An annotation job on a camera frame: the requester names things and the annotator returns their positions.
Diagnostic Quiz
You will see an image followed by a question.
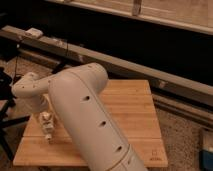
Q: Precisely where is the wooden table board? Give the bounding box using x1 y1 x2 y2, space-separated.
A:
13 80 168 168

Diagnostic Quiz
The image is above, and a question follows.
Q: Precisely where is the black cable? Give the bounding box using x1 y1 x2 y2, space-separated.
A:
12 36 25 86

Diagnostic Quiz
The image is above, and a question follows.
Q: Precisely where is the blue white container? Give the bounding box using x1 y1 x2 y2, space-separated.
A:
199 129 213 171

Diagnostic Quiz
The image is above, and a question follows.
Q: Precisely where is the long wooden beam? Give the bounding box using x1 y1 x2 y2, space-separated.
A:
0 25 213 107

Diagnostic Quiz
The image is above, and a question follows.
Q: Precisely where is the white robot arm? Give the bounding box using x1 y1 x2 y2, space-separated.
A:
12 63 148 171

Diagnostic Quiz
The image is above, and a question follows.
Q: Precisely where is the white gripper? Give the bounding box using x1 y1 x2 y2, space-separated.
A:
32 95 49 113

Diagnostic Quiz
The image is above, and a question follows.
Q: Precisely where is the black tripod stand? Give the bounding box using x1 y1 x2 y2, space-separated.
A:
0 67 29 161

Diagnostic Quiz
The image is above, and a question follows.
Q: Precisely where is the small white box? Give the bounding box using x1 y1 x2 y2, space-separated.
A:
25 28 43 38

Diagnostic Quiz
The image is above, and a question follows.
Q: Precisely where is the white plastic bottle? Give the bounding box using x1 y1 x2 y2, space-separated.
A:
39 112 54 141

